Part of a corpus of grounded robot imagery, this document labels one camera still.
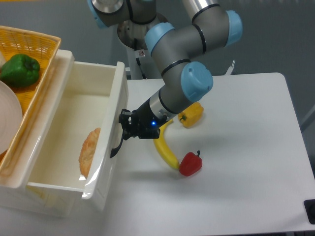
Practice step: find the black table corner device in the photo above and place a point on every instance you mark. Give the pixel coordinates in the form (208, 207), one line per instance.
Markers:
(310, 210)

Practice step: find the white drawer cabinet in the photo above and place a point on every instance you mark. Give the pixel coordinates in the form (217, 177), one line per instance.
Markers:
(18, 163)

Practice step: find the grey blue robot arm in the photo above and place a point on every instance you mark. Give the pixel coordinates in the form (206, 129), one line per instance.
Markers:
(173, 51)

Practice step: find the white onion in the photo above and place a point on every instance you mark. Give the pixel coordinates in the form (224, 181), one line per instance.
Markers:
(2, 60)

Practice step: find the bread loaf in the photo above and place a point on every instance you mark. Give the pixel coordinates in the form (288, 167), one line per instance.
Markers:
(88, 151)

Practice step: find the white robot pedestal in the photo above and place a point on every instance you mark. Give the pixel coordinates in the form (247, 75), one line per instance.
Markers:
(140, 56)

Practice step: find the yellow woven basket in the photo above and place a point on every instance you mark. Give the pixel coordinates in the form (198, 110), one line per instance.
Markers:
(41, 47)

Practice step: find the yellow banana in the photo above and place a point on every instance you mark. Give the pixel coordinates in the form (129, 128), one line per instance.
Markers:
(164, 150)

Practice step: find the yellow bell pepper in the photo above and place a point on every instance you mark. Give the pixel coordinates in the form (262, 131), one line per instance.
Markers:
(191, 115)

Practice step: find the green bell pepper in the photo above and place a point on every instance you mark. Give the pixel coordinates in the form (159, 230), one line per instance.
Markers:
(20, 71)

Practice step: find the red bell pepper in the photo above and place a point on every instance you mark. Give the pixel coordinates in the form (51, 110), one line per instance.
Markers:
(190, 164)

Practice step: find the white plate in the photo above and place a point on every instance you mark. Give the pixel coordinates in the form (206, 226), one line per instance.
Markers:
(10, 116)

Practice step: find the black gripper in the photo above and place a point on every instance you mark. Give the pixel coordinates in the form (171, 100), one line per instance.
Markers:
(145, 121)

